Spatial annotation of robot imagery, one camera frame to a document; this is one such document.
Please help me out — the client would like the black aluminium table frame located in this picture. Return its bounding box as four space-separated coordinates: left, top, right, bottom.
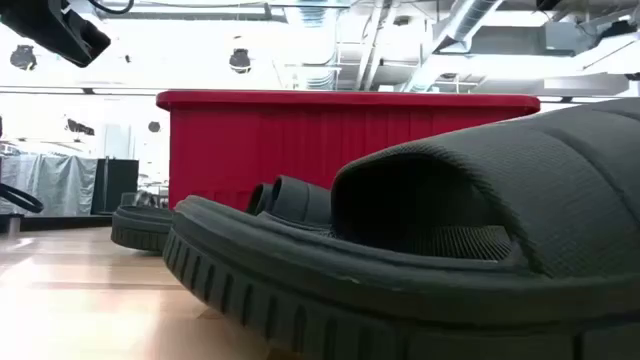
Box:
0 213 114 235

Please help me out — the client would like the black hanging ceiling light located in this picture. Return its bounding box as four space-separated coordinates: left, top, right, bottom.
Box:
9 44 38 72
228 48 252 75

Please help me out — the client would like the grey rectangular air duct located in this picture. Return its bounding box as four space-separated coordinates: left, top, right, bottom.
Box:
469 22 591 56

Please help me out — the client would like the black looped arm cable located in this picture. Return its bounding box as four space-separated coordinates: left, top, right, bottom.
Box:
0 182 45 215

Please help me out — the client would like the dark background equipment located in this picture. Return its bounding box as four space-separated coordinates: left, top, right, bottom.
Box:
119 180 170 209

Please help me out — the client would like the red plastic bin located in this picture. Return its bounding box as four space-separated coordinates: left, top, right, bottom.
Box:
156 89 542 211

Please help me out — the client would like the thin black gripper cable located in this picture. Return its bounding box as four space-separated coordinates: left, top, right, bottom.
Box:
87 0 135 15

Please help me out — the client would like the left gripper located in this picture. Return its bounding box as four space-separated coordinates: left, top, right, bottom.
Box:
0 0 112 69

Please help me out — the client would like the grey cloth cover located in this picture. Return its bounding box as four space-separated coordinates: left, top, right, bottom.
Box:
0 153 99 217

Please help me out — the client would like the silver round ventilation duct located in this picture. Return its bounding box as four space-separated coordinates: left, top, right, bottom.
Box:
399 0 506 94

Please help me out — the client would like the black cabinet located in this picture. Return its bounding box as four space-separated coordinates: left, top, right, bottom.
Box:
90 158 140 215

